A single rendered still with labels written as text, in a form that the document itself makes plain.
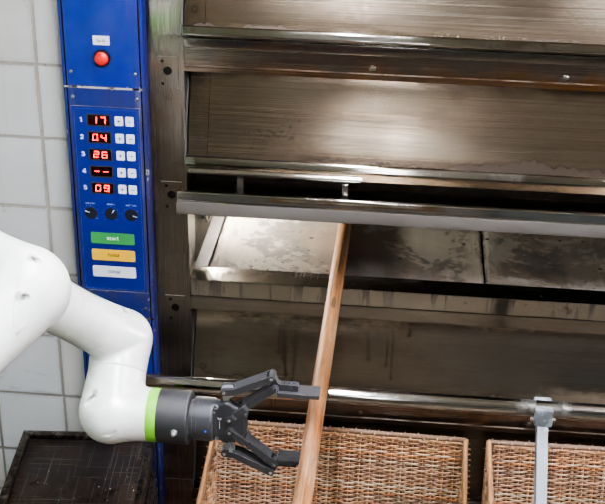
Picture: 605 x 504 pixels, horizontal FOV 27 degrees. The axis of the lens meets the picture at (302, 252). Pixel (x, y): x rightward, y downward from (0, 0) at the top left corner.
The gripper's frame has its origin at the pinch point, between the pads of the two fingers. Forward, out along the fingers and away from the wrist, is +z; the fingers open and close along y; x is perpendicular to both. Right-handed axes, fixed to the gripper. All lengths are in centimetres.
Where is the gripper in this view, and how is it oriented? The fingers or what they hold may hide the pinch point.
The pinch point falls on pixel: (312, 426)
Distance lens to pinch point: 212.8
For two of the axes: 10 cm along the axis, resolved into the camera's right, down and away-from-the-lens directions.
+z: 9.9, 0.6, -0.8
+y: -0.2, 8.9, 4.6
